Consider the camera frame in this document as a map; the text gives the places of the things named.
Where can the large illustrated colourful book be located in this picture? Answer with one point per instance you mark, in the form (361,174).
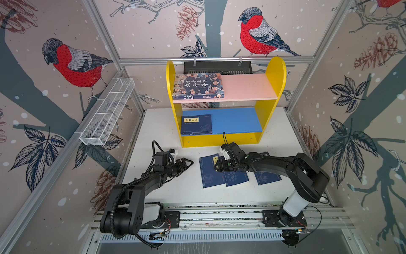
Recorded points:
(198,86)

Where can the yellow pink blue shelf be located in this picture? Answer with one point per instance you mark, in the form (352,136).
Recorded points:
(244,112)

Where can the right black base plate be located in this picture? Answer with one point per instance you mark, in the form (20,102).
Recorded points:
(280,219)

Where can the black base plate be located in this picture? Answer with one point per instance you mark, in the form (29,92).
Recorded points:
(168,220)
(280,219)

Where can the blue book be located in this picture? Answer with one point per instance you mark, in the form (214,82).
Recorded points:
(196,125)
(233,178)
(210,177)
(266,178)

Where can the white wire mesh basket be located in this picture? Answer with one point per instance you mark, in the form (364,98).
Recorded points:
(103,122)

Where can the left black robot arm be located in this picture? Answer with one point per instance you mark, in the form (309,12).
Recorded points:
(126,210)

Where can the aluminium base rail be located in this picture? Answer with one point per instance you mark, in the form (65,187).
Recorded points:
(219,223)

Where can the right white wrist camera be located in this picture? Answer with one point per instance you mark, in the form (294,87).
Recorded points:
(225,152)

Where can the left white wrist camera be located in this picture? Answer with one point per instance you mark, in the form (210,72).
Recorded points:
(172,153)

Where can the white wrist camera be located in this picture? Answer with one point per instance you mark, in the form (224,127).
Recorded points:
(172,153)
(225,152)

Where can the black vent panel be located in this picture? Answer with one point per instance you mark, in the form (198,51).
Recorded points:
(222,67)

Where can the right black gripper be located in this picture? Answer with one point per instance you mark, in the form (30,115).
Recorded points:
(221,164)

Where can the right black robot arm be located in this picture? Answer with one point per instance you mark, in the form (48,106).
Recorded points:
(309,180)

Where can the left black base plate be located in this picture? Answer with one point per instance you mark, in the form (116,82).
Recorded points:
(168,220)

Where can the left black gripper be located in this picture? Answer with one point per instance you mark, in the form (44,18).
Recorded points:
(184,167)

